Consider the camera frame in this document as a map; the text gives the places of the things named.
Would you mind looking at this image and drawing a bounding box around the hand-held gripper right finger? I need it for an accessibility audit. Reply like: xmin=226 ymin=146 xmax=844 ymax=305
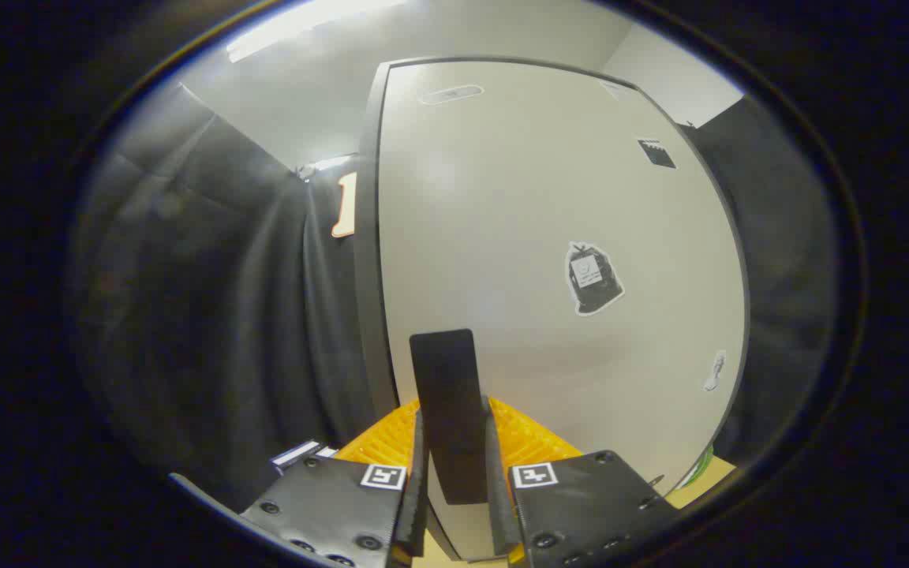
xmin=486 ymin=397 xmax=680 ymax=568

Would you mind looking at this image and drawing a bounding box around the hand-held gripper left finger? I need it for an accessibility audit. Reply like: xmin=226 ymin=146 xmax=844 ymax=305
xmin=240 ymin=398 xmax=430 ymax=568

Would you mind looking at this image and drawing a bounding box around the black door handle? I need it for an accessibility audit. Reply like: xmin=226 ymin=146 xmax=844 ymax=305
xmin=410 ymin=329 xmax=491 ymax=506

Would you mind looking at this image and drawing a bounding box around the grey shoe cabinet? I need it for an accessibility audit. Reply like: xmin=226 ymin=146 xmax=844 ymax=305
xmin=353 ymin=55 xmax=751 ymax=562

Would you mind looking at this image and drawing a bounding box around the white shoe cabinet door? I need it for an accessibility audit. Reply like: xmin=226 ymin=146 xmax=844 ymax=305
xmin=378 ymin=59 xmax=749 ymax=561

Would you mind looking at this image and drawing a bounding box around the green object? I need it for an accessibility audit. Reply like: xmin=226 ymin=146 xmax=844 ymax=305
xmin=679 ymin=446 xmax=716 ymax=490

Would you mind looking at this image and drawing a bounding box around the black backdrop cloth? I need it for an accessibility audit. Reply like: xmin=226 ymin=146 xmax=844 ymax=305
xmin=679 ymin=95 xmax=842 ymax=466
xmin=76 ymin=83 xmax=392 ymax=506

